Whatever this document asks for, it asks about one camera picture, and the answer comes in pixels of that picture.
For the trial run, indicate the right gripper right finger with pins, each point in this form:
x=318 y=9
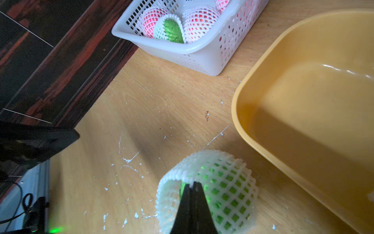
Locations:
x=202 y=222

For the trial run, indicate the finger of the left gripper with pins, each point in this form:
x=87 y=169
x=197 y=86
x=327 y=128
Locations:
x=29 y=146

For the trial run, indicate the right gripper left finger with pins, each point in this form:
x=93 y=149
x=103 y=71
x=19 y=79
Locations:
x=183 y=220

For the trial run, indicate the red apple netted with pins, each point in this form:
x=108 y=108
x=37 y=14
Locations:
x=150 y=17
x=198 y=21
x=221 y=5

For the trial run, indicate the green apple netted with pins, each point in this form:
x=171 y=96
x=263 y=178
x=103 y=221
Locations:
x=169 y=27

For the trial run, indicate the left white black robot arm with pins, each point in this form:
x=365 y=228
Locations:
x=34 y=211

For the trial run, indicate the yellow plastic tub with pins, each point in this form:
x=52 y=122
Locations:
x=307 y=106

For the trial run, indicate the white plastic mesh basket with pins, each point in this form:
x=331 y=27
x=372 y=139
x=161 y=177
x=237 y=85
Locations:
x=208 y=55

